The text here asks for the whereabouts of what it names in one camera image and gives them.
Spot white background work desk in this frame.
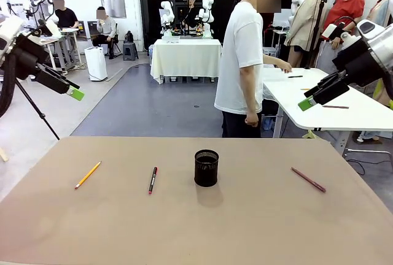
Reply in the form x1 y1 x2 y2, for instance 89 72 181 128
39 26 82 73

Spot person in red shirt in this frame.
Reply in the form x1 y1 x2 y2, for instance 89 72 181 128
320 0 367 67

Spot white air purifier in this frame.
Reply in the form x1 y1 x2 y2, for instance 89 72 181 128
84 47 109 82

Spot black light stand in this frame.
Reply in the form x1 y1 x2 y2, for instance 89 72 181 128
305 0 327 70

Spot person in black behind table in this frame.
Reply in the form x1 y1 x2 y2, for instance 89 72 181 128
181 0 204 30

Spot black left arm hose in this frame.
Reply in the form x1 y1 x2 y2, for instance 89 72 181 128
0 52 20 118

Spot person's left hand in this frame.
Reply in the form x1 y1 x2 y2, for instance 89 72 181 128
277 59 293 74

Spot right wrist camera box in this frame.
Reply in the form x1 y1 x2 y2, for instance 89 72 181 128
321 21 347 41

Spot person in black T-shirt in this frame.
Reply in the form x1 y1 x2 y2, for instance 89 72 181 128
53 0 80 30

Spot table with white cloth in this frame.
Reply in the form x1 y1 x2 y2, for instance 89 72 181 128
150 38 222 85

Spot person in light grey shirt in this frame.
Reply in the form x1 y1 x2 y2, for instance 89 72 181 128
91 6 119 61

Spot black mesh pen holder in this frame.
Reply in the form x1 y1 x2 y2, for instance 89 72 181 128
193 149 220 188

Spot black right arm hose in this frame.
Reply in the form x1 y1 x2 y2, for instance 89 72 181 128
379 74 393 101

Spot mannequin with beige coat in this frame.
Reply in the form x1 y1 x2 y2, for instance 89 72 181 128
283 0 327 68

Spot black arm hose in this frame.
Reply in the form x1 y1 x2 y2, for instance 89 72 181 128
0 52 20 118
379 74 393 101

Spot black marker red cap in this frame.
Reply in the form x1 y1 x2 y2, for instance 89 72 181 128
148 166 158 195

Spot person's right forearm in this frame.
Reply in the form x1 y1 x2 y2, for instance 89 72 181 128
240 65 262 115

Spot clear plastic sheet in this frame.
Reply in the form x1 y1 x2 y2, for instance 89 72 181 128
260 62 292 100

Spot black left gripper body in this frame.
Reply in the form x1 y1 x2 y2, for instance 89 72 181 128
6 36 47 81

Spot person's left forearm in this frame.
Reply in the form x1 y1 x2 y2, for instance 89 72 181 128
263 54 282 67

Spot grey plastic stool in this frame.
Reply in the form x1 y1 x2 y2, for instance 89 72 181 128
122 42 136 61

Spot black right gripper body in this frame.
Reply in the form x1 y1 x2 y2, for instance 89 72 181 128
332 44 383 88

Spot person's right hand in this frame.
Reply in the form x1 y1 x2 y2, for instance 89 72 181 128
244 111 260 128

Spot person in white T-shirt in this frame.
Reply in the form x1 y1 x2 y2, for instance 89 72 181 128
214 0 293 139

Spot black tripod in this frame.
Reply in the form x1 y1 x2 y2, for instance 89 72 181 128
14 77 61 141

